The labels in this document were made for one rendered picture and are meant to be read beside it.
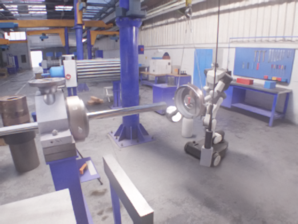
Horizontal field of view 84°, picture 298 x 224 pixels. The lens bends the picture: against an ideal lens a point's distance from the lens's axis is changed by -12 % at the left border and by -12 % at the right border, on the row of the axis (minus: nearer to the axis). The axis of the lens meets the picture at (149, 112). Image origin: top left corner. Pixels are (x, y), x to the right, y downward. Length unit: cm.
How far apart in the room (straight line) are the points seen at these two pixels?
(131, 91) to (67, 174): 220
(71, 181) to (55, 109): 49
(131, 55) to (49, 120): 217
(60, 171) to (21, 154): 175
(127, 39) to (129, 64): 40
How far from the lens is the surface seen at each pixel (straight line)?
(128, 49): 317
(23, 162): 308
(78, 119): 137
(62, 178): 135
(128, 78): 320
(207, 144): 117
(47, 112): 132
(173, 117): 219
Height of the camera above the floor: 158
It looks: 18 degrees down
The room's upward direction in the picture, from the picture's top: straight up
